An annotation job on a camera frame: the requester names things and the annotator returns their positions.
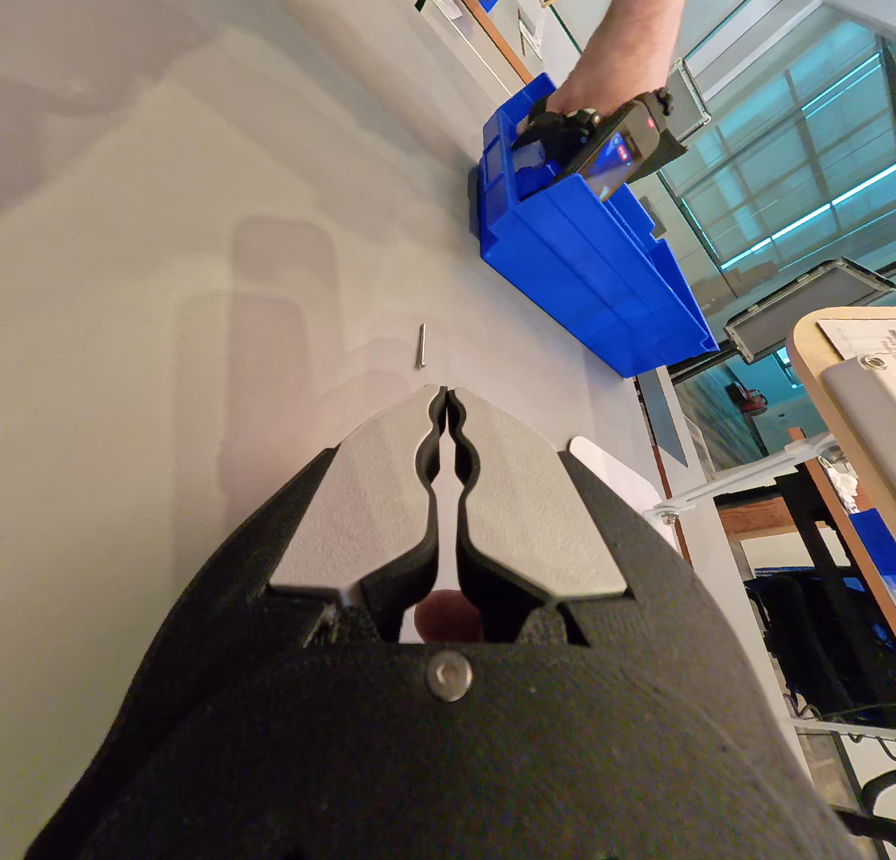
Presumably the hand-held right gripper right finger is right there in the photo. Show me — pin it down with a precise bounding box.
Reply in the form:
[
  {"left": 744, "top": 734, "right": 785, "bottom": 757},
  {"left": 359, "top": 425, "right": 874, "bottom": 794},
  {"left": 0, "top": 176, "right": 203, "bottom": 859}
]
[{"left": 450, "top": 387, "right": 629, "bottom": 642}]

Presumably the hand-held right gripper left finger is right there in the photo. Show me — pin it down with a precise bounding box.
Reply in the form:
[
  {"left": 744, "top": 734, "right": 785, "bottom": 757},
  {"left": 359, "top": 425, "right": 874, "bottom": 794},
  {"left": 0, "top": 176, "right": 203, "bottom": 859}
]
[{"left": 269, "top": 384, "right": 449, "bottom": 642}]

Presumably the blue plastic storage bin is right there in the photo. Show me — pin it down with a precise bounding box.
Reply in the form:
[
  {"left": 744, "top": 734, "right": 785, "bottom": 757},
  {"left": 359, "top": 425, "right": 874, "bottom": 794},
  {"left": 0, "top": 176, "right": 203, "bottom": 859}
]
[{"left": 468, "top": 72, "right": 721, "bottom": 379}]

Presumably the person's left forearm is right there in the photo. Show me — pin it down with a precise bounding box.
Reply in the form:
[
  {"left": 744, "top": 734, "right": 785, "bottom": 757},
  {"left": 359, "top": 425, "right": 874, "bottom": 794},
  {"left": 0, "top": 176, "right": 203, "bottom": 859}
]
[{"left": 577, "top": 0, "right": 701, "bottom": 73}]

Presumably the light grey desk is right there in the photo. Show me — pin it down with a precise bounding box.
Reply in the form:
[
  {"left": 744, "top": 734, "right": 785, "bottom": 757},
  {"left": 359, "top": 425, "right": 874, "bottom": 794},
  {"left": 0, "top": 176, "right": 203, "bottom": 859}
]
[{"left": 0, "top": 0, "right": 701, "bottom": 860}]

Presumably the person's left hand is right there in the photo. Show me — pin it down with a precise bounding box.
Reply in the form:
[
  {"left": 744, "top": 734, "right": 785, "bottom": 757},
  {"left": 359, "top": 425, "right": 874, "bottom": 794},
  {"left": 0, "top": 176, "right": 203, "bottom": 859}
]
[{"left": 546, "top": 62, "right": 662, "bottom": 116}]

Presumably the grey framed panel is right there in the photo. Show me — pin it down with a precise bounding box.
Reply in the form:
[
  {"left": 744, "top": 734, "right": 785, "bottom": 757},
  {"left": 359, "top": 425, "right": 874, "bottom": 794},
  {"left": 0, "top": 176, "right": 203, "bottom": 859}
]
[
  {"left": 724, "top": 258, "right": 896, "bottom": 366},
  {"left": 664, "top": 58, "right": 712, "bottom": 147}
]

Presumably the light wooden board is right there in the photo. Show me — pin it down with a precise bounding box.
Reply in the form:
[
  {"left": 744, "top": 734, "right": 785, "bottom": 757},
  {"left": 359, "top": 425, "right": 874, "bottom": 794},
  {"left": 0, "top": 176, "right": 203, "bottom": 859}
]
[{"left": 787, "top": 306, "right": 896, "bottom": 631}]

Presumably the white paper sheet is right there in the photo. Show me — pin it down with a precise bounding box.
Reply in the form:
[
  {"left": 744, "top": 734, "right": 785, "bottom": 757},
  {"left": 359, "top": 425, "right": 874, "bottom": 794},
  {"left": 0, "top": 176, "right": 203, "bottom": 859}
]
[{"left": 818, "top": 317, "right": 896, "bottom": 361}]

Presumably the black office chair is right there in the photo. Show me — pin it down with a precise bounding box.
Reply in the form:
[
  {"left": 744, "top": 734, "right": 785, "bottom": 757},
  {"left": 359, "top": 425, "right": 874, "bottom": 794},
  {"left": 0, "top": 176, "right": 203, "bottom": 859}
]
[{"left": 742, "top": 572, "right": 896, "bottom": 729}]

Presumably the white metal plate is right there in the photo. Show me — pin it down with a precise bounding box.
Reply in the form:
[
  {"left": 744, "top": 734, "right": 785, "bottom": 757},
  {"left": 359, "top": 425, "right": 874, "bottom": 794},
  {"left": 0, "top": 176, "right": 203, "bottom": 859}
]
[{"left": 819, "top": 355, "right": 896, "bottom": 533}]

